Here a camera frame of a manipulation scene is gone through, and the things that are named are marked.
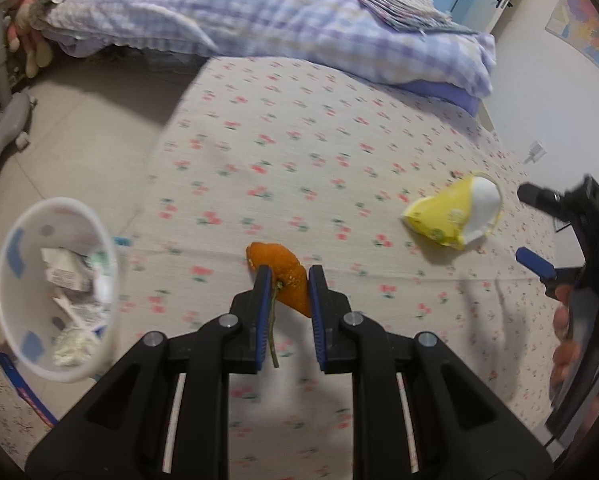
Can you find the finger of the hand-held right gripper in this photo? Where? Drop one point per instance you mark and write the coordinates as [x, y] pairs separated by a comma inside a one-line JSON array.
[[542, 196], [534, 261]]

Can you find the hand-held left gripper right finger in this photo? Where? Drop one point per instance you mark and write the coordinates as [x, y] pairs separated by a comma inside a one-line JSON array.
[[315, 310]]

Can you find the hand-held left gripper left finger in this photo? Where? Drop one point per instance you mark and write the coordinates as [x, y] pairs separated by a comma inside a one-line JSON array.
[[263, 310]]

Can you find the orange peel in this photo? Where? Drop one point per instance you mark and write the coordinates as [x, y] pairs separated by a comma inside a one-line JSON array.
[[284, 265]]

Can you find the small white bottle green label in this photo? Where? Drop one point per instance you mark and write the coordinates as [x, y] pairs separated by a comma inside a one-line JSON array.
[[103, 285]]

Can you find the white tissue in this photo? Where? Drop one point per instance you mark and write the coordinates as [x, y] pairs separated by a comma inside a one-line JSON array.
[[74, 347]]

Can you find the white bin with blue patches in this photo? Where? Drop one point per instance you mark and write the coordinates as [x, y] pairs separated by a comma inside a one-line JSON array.
[[34, 220]]

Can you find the person's right hand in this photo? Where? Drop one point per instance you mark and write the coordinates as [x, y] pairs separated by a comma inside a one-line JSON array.
[[562, 320]]

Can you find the yellow snack packet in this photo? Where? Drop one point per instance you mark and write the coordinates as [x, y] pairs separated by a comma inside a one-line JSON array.
[[444, 215]]

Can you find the plain purple blanket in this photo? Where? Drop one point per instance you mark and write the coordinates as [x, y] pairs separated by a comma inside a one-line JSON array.
[[444, 92]]

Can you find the cherry print bed sheet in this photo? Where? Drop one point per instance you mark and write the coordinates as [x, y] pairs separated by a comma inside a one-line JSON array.
[[304, 160]]

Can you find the folded checkered cloth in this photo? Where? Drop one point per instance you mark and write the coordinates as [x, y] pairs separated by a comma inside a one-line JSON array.
[[399, 5]]

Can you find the blue cardboard strip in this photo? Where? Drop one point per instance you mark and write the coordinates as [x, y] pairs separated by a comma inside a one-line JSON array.
[[24, 390]]

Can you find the purple checkered quilt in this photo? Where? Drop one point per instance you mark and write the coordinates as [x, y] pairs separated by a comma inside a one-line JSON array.
[[229, 10]]

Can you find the pink plush toy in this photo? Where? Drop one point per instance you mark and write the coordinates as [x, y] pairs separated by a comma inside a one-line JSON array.
[[24, 15]]

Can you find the white wall socket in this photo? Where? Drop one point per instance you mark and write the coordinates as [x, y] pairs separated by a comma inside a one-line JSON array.
[[535, 152]]

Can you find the wall map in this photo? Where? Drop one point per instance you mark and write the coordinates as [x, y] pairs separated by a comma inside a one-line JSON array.
[[589, 30]]

